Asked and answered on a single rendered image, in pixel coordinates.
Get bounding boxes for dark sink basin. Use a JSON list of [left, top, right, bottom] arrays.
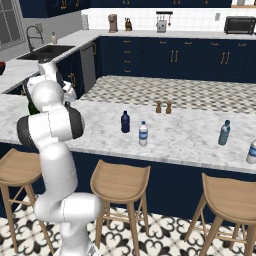
[[17, 44, 76, 62]]

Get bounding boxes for rail with hanging tools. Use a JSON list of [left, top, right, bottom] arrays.
[[155, 10, 174, 28]]

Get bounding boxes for dark green glass bottle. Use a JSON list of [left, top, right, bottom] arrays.
[[27, 98, 40, 116]]

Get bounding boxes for dark blue glass bottle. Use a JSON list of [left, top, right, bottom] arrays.
[[120, 110, 131, 134]]

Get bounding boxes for white blue-label plastic bottle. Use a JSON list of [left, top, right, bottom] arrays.
[[245, 139, 256, 165]]

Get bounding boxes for brown coffee machine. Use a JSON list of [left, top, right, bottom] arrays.
[[107, 13, 119, 34]]

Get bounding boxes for navy sink cupboard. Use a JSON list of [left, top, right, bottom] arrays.
[[54, 49, 84, 100]]

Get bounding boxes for black toaster oven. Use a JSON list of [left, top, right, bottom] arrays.
[[223, 15, 256, 36]]

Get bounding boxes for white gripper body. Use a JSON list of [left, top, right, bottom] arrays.
[[62, 81, 79, 103]]

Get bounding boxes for wooden bar stool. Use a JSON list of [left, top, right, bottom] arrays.
[[89, 159, 152, 256], [0, 148, 56, 256], [183, 172, 256, 256]]

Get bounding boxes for navy base cupboards run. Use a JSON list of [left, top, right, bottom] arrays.
[[96, 35, 256, 84]]

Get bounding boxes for grey framed window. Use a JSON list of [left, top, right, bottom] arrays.
[[0, 0, 26, 51]]

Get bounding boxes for navy wall cupboards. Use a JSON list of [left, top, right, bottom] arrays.
[[19, 0, 233, 19]]

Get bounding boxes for clear blue-label plastic bottle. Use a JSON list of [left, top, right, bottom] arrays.
[[138, 120, 149, 148]]

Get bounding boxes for dark knife block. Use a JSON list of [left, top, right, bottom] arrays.
[[124, 17, 133, 33]]

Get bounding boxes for grey dishwasher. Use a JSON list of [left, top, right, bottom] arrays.
[[79, 43, 98, 94]]

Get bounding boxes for teal plastic bottle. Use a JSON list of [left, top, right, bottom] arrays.
[[217, 119, 232, 147]]

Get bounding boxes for metal spring tap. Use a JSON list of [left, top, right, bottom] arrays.
[[25, 24, 45, 53]]

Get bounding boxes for silver toaster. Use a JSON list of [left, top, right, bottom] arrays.
[[156, 19, 168, 34]]

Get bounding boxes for navy island base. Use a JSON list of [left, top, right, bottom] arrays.
[[0, 142, 256, 225]]

